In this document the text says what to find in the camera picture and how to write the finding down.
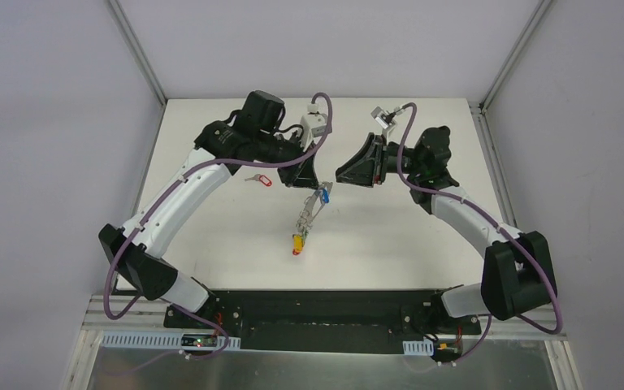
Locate silver key with red tag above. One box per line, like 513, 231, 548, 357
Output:
245, 174, 273, 187

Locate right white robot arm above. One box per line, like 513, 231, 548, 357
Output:
336, 126, 557, 333

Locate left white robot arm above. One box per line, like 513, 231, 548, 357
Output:
98, 90, 333, 329

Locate yellow key tag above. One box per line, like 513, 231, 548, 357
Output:
292, 234, 305, 250

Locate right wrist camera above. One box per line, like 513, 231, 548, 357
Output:
370, 106, 403, 134

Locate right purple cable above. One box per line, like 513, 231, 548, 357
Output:
392, 102, 564, 367

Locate purple cable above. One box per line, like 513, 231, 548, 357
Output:
102, 92, 335, 361
392, 102, 564, 367

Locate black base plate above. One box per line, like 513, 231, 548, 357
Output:
163, 290, 483, 355

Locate right white cable duct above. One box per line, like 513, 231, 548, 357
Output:
402, 338, 435, 357

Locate white cable duct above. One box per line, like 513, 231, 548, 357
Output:
402, 338, 435, 357
100, 331, 241, 352

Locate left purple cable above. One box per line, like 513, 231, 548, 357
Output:
102, 92, 335, 361

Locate left white cable duct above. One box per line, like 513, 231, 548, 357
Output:
100, 331, 241, 352

